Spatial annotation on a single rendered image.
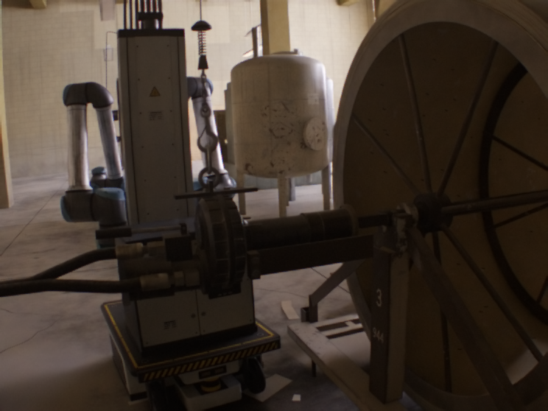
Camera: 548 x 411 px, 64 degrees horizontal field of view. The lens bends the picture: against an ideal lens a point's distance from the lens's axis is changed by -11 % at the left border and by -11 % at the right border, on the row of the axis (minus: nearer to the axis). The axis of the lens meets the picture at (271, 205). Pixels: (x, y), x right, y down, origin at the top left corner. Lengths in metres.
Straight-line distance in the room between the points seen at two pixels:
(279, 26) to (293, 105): 4.83
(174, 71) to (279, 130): 3.76
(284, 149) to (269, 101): 0.63
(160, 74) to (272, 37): 8.30
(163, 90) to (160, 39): 0.26
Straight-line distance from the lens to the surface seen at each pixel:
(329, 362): 2.27
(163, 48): 2.46
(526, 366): 2.42
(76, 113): 2.63
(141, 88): 2.41
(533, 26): 1.45
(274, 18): 10.76
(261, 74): 6.16
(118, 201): 2.50
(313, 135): 6.21
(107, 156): 2.75
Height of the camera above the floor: 1.27
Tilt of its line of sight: 10 degrees down
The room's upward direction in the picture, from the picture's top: 3 degrees counter-clockwise
